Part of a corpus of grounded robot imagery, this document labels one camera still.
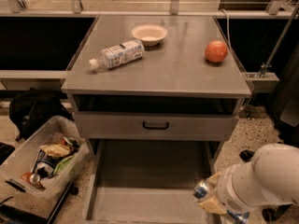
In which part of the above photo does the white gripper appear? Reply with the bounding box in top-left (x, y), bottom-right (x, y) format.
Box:
top-left (198, 165), bottom-right (259, 215)

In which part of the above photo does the blue silver redbull can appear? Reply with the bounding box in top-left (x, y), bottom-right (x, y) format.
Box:
top-left (193, 179), bottom-right (249, 224)

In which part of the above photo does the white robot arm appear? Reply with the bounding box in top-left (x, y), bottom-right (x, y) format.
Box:
top-left (193, 144), bottom-right (299, 215)

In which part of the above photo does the open grey bottom drawer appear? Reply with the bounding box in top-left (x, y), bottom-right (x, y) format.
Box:
top-left (82, 140), bottom-right (222, 224)

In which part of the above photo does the grey drawer cabinet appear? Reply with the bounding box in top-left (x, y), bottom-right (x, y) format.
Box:
top-left (61, 14), bottom-right (252, 224)

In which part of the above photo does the red soda can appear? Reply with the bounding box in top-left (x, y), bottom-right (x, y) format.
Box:
top-left (21, 172), bottom-right (40, 186)

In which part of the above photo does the black office chair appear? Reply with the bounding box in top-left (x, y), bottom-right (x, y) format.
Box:
top-left (239, 149), bottom-right (291, 221)

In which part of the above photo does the red apple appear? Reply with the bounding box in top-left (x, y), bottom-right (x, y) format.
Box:
top-left (205, 40), bottom-right (228, 63)

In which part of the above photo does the green snack bag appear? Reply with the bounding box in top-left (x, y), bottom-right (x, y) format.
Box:
top-left (53, 155), bottom-right (74, 176)

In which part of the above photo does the yellow chip bag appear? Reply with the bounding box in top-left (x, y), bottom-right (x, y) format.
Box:
top-left (41, 144), bottom-right (71, 158)

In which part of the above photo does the clear plastic water bottle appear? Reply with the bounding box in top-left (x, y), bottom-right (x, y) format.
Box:
top-left (89, 39), bottom-right (144, 71)

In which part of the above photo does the clear plastic storage bin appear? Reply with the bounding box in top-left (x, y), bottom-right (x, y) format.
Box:
top-left (0, 116), bottom-right (91, 203)

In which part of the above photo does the white paper bowl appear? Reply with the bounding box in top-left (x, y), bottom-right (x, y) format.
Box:
top-left (132, 24), bottom-right (167, 47)

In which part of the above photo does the black backpack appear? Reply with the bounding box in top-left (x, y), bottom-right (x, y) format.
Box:
top-left (9, 89), bottom-right (73, 141)

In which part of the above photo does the grey drawer with black handle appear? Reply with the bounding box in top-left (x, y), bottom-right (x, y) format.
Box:
top-left (74, 112), bottom-right (238, 141)

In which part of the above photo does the white cable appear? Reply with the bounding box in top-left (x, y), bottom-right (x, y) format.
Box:
top-left (219, 7), bottom-right (232, 50)

